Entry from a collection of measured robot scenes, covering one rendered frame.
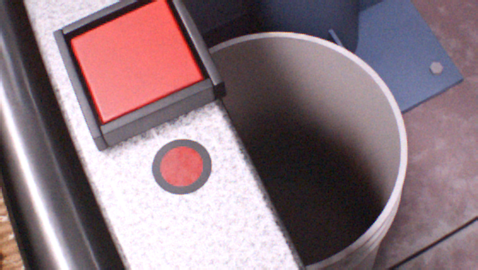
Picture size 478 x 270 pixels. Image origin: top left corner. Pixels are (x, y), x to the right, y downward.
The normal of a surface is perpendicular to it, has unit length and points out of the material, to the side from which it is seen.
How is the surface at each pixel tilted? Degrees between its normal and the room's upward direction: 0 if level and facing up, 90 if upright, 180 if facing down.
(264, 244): 0
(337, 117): 87
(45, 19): 0
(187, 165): 0
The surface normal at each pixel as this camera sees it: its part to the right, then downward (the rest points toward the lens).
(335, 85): -0.52, 0.77
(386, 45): -0.09, -0.43
